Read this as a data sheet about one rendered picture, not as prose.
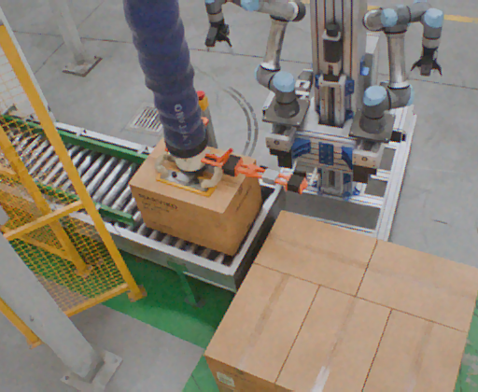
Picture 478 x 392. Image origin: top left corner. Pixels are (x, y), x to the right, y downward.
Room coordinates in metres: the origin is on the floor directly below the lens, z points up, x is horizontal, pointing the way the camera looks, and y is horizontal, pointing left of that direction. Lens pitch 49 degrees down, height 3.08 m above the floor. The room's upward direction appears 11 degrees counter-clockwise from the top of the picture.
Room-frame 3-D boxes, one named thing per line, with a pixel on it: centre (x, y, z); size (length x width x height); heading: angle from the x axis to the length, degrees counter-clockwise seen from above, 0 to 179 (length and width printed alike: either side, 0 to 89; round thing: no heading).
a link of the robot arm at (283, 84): (2.32, -0.32, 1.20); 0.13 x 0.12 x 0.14; 31
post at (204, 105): (2.60, 0.15, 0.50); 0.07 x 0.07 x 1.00; 56
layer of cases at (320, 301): (1.25, -0.42, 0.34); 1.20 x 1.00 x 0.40; 56
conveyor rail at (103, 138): (2.79, 0.74, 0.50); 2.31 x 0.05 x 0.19; 56
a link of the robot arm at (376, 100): (2.07, -0.77, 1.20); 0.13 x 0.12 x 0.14; 91
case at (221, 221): (2.06, 0.26, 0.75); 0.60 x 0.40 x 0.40; 57
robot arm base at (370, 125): (2.07, -0.76, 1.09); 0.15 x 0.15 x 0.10
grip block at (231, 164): (1.92, 0.03, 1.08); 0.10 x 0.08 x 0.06; 146
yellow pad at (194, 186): (1.98, 0.29, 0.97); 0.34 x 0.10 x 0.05; 56
